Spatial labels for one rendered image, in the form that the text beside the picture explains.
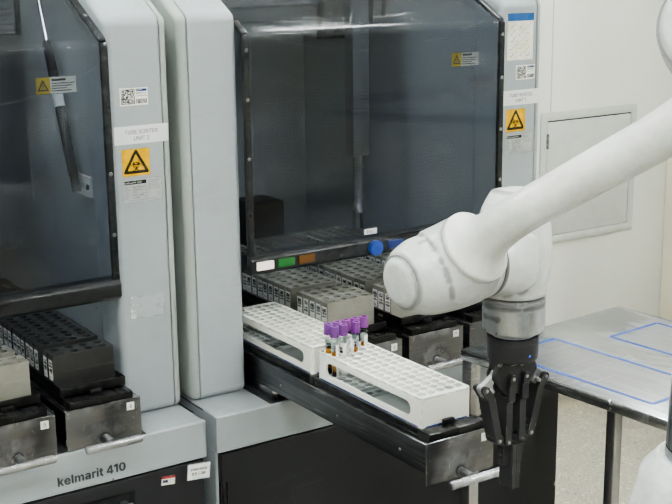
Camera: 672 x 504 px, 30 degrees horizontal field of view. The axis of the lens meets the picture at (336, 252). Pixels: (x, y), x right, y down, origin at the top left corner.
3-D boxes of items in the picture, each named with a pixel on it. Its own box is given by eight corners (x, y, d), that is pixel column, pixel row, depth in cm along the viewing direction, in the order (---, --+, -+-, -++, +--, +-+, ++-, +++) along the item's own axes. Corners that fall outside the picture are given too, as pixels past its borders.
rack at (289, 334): (230, 339, 245) (229, 309, 244) (274, 331, 251) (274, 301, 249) (312, 381, 221) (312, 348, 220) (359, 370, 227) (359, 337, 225)
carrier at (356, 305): (369, 320, 251) (369, 292, 249) (375, 323, 249) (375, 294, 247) (320, 331, 244) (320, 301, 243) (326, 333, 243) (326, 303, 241)
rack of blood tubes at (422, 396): (317, 384, 220) (317, 350, 218) (364, 373, 225) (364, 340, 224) (421, 436, 196) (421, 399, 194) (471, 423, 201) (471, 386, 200)
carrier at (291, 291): (332, 305, 262) (331, 277, 260) (337, 307, 260) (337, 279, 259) (285, 314, 255) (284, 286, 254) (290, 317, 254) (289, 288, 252)
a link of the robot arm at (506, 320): (468, 292, 181) (468, 331, 183) (510, 306, 174) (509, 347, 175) (516, 282, 186) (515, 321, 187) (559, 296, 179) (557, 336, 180)
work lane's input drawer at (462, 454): (214, 369, 249) (213, 326, 247) (274, 356, 256) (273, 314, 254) (443, 498, 190) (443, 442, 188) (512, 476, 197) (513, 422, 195)
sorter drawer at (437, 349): (238, 295, 302) (237, 259, 300) (287, 286, 309) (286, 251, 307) (422, 378, 243) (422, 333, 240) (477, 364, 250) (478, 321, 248)
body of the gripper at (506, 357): (517, 320, 187) (516, 379, 189) (473, 330, 182) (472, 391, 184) (552, 333, 181) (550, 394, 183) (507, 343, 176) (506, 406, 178)
